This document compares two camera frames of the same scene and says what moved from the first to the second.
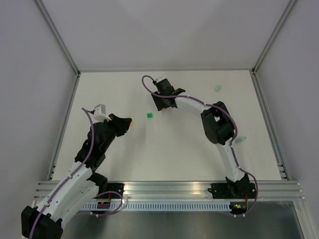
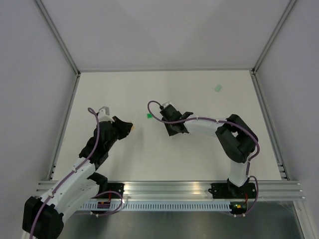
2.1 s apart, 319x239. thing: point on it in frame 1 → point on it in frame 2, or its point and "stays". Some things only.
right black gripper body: x=158 y=99 → x=170 y=130
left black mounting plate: x=115 y=187 stays
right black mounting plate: x=233 y=190 stays
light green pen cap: x=218 y=87 stays
